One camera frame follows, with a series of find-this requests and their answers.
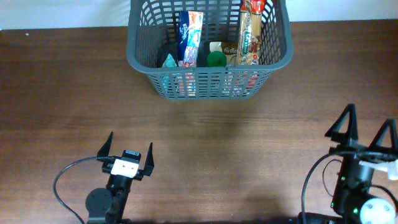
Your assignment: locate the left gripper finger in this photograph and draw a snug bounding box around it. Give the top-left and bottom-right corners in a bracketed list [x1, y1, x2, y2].
[97, 131, 113, 157]
[144, 143, 154, 176]

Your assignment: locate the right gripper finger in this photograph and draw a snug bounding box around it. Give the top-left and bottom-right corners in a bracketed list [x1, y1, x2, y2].
[368, 118, 398, 152]
[324, 103, 359, 146]

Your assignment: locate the light green wet wipes pack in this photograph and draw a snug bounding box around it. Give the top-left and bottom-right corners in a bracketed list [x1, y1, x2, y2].
[160, 52, 178, 91]

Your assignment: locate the red spaghetti package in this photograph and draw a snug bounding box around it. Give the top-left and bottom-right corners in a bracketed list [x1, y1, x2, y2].
[236, 0, 266, 65]

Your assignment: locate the grey plastic shopping basket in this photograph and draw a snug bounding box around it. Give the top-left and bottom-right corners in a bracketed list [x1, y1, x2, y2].
[126, 0, 294, 100]

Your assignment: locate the green lid jar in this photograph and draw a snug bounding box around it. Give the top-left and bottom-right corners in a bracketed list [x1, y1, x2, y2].
[206, 51, 227, 67]

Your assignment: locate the beige snack bag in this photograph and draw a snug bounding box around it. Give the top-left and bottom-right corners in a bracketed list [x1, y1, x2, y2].
[209, 42, 238, 66]

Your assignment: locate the Kleenex tissue multipack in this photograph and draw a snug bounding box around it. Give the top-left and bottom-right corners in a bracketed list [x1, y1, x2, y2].
[177, 11, 204, 68]

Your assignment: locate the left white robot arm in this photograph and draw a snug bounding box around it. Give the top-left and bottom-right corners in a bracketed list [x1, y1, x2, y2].
[85, 133, 154, 224]

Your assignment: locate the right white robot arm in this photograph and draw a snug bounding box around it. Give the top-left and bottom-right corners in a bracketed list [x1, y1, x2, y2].
[297, 103, 397, 223]

